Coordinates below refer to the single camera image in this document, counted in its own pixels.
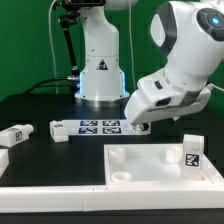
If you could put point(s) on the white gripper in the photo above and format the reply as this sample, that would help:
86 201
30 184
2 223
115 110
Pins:
157 99

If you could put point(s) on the white square table top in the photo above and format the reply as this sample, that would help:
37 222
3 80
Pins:
152 163

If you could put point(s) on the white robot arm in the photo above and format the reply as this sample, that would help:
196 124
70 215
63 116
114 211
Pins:
189 34

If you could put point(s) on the white block with tag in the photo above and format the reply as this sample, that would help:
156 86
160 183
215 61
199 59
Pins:
58 131

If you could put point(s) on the white L-shaped fence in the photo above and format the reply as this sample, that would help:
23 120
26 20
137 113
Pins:
115 196

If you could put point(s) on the white marker base plate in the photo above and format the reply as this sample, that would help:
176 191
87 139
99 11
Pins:
98 127

